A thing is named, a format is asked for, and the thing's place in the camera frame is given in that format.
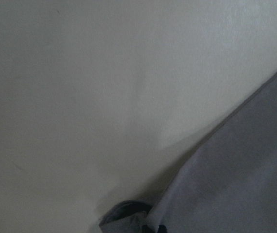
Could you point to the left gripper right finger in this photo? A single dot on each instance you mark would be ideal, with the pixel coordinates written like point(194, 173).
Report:
point(162, 229)

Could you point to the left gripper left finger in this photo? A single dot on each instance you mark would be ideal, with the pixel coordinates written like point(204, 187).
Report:
point(145, 229)

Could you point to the dark brown t-shirt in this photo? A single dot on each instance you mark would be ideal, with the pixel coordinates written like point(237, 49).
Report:
point(229, 184)

